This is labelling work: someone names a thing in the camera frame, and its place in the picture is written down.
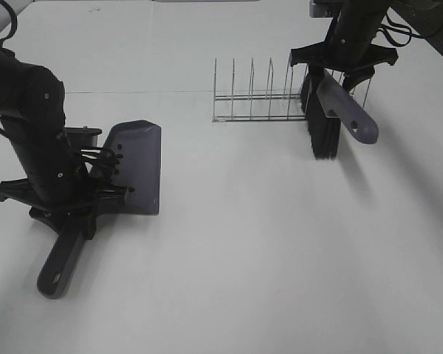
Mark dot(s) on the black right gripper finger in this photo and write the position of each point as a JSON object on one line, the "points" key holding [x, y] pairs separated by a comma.
{"points": [[316, 73], [353, 79]]}

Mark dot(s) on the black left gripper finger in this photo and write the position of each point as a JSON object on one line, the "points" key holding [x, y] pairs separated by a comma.
{"points": [[83, 222], [44, 219]]}

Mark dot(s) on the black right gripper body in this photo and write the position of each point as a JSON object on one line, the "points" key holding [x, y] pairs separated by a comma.
{"points": [[348, 45]]}

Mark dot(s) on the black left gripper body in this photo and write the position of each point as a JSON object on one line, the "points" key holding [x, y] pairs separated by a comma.
{"points": [[58, 177]]}

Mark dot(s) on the pile of coffee beans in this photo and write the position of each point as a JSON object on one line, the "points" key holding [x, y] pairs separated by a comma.
{"points": [[119, 158]]}

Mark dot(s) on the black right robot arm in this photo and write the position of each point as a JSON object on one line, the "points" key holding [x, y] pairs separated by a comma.
{"points": [[383, 35]]}

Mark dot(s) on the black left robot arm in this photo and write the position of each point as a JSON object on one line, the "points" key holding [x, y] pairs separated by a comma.
{"points": [[31, 96]]}

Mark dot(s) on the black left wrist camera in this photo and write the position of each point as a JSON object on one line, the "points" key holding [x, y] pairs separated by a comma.
{"points": [[83, 136]]}

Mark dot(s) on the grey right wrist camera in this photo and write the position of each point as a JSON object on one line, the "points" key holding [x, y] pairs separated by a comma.
{"points": [[324, 8]]}

